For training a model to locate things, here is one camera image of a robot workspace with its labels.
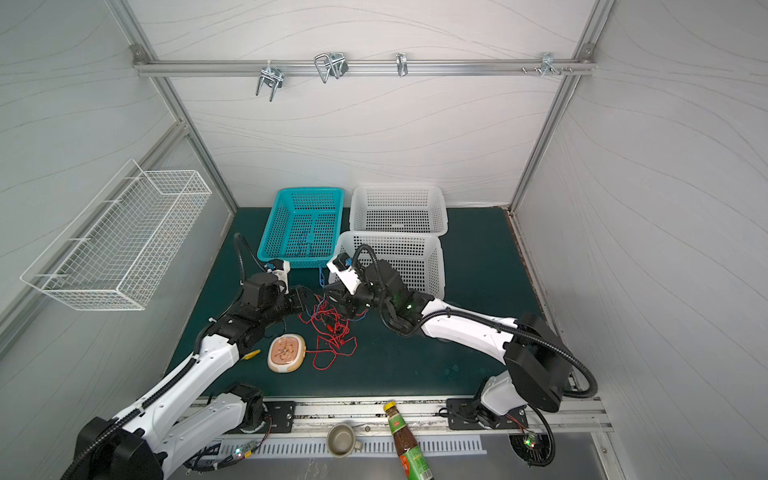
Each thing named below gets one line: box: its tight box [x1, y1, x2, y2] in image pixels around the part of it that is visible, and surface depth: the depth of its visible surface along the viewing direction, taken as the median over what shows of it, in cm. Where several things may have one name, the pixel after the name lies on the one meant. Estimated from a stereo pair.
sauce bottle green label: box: [383, 401, 434, 480], surface depth 68 cm
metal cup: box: [326, 423, 363, 458], surface depth 71 cm
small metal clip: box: [396, 52, 409, 77], surface depth 80 cm
